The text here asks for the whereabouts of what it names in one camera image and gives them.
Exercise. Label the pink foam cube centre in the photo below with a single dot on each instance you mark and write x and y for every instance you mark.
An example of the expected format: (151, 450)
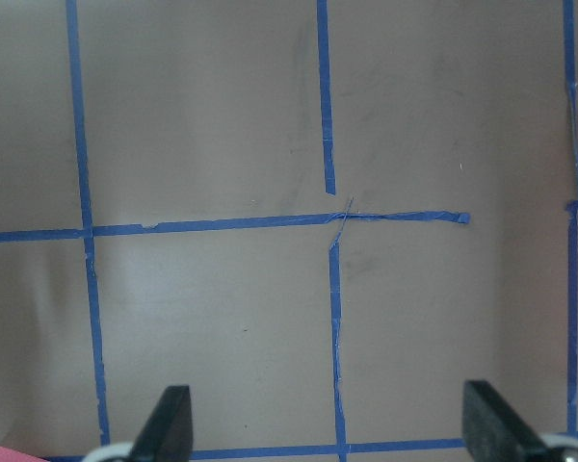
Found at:
(11, 455)

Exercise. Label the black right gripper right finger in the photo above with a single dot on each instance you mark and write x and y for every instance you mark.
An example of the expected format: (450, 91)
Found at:
(492, 431)

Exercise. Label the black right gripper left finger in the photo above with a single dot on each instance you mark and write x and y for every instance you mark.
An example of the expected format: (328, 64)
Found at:
(168, 433)

